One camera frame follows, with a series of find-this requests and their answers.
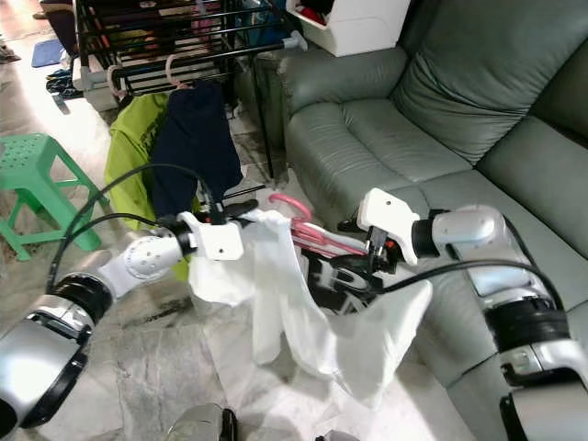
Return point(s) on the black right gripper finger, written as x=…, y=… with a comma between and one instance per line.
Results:
x=349, y=224

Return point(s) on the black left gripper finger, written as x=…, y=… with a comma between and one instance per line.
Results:
x=246, y=208

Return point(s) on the red pink plastic hanger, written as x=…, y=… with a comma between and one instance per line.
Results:
x=317, y=237

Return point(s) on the white garment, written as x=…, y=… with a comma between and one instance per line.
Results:
x=285, y=303

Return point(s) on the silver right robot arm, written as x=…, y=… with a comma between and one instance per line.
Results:
x=469, y=230

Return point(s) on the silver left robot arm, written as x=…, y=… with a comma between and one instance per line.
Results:
x=46, y=358

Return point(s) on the pale pink plastic hanger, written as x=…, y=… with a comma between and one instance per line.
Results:
x=110, y=81
x=171, y=72

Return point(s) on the navy blue garment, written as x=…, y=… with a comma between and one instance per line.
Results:
x=197, y=138

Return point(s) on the lime green shirt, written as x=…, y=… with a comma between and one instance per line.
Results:
x=133, y=156

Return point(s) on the black metal drying rack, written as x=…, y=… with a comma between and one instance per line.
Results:
x=257, y=48

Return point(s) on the white low bench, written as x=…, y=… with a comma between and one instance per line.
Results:
x=87, y=83

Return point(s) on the grey robot right foot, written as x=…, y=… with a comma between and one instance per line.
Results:
x=338, y=436

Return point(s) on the grey robot foot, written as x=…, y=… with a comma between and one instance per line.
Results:
x=202, y=427
x=338, y=436

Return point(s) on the green plastic stool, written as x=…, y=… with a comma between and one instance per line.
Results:
x=37, y=154

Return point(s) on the grey green leather sofa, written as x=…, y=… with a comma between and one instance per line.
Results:
x=487, y=83

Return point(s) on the white storage box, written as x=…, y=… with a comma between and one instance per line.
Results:
x=372, y=28

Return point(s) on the grey robot left foot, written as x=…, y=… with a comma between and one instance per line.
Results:
x=202, y=427

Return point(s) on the blue floor mat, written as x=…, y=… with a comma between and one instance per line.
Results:
x=48, y=52

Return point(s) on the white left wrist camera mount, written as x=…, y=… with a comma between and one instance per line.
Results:
x=220, y=239

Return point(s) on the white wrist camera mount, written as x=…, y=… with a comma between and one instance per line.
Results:
x=388, y=216
x=220, y=239

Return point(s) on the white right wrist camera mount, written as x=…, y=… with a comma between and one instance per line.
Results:
x=388, y=216

